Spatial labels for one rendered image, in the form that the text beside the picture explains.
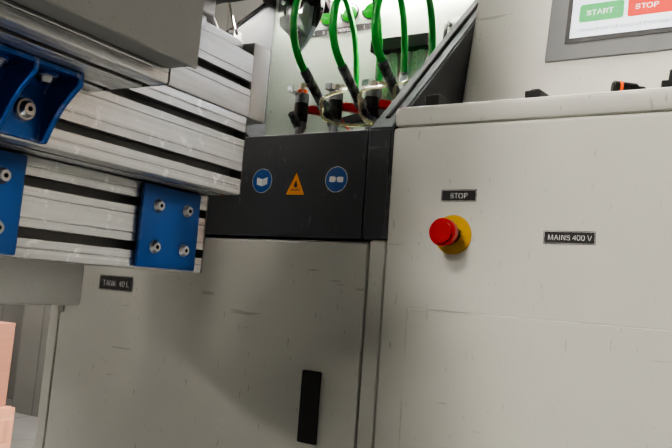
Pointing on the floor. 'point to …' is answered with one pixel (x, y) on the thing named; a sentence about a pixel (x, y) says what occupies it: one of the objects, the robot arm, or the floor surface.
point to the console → (531, 250)
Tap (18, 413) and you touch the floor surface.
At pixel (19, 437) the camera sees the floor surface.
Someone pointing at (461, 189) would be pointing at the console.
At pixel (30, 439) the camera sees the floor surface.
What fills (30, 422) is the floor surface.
